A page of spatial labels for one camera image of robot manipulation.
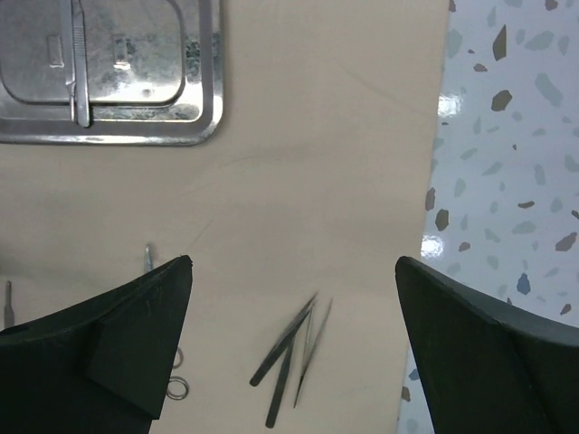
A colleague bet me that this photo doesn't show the beige surgical drape cloth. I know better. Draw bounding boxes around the beige surgical drape cloth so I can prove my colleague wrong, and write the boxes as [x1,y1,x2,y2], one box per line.
[1,1,448,433]

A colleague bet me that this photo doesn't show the steel hemostat forceps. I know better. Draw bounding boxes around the steel hemostat forceps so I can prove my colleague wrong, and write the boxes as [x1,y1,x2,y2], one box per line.
[143,243,190,401]

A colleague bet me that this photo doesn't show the small steel scissors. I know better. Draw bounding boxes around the small steel scissors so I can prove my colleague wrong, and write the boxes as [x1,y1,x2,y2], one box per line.
[4,280,14,328]

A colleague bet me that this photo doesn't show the fine steel tweezers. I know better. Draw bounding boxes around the fine steel tweezers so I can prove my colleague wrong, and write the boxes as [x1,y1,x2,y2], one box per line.
[293,299,333,408]

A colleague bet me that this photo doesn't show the stainless steel instrument tray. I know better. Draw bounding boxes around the stainless steel instrument tray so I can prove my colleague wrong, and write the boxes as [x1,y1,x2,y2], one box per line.
[1,1,223,146]

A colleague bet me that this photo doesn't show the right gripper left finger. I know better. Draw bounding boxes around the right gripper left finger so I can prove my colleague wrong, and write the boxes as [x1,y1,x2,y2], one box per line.
[1,255,193,433]

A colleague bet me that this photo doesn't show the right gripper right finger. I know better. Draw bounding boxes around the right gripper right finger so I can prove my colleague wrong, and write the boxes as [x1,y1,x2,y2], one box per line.
[395,257,578,433]

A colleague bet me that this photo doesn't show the steel scalpel handle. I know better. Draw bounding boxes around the steel scalpel handle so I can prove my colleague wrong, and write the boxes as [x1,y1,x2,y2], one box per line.
[59,0,77,123]
[71,1,91,127]

